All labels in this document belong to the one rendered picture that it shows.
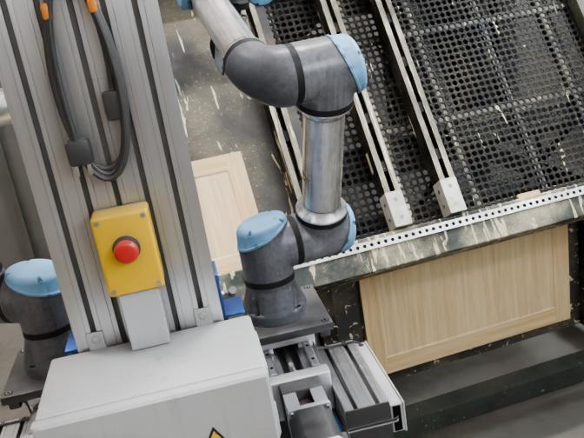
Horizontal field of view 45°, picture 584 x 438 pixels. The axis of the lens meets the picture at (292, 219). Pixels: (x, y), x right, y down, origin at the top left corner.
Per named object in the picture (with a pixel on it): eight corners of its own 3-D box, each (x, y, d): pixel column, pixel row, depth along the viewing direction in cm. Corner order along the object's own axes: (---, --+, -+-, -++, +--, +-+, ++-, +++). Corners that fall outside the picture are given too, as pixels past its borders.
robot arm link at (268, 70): (242, 129, 128) (175, 9, 161) (297, 117, 131) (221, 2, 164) (239, 76, 120) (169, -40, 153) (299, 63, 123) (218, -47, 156)
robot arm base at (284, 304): (314, 318, 156) (308, 278, 153) (248, 333, 154) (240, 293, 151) (301, 292, 171) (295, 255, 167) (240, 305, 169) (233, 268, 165)
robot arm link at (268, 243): (236, 271, 163) (226, 217, 159) (290, 256, 167) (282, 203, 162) (251, 289, 152) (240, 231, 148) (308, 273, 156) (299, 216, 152)
